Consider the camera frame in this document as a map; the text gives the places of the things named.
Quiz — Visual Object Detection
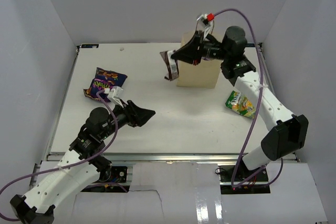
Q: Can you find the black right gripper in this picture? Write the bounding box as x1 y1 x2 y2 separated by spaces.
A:
172 30 231 66

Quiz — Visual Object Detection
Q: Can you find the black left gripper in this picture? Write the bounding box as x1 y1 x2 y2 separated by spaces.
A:
100 99 155 140

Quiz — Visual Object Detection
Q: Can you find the brown chocolate bar wrapper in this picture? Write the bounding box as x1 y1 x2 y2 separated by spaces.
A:
160 50 179 81

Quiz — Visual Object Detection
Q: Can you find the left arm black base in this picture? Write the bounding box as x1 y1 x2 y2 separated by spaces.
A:
88 164 128 193

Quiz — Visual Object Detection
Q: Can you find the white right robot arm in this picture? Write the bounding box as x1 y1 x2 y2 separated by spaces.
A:
170 26 309 182

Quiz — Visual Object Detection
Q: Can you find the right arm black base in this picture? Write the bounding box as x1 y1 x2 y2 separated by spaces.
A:
214 165 271 195

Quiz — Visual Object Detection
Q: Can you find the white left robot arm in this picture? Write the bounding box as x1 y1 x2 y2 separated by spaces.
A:
10 100 155 223

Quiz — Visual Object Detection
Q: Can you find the beige paper bag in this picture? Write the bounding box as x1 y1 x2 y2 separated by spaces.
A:
176 14 221 89

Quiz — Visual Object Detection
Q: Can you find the dark blue Kroks chip bag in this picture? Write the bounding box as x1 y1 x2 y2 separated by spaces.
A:
83 67 128 101

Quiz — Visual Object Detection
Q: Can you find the green yellow Fox's candy bag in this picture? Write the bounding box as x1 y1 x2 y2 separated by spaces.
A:
225 91 256 119

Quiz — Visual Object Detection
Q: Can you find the blue label left corner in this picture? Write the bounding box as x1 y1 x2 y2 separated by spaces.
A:
80 44 99 48

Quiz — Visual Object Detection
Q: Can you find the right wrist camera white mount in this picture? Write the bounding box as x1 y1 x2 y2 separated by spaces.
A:
196 13 215 39

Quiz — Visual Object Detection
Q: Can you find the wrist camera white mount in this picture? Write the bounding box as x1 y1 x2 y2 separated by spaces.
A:
104 86 123 106
196 13 215 39

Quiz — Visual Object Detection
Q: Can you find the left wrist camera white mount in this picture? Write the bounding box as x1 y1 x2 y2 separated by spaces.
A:
104 86 123 106

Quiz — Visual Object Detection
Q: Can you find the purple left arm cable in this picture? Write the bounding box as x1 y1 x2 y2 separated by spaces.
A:
0 90 119 221

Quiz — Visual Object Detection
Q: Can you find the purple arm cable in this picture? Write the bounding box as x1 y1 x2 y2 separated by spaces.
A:
0 90 119 221
214 8 284 189

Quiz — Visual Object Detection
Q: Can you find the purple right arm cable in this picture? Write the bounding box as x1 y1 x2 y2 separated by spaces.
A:
214 8 284 189

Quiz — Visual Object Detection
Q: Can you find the aluminium table front rail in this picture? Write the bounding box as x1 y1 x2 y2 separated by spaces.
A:
46 151 299 163

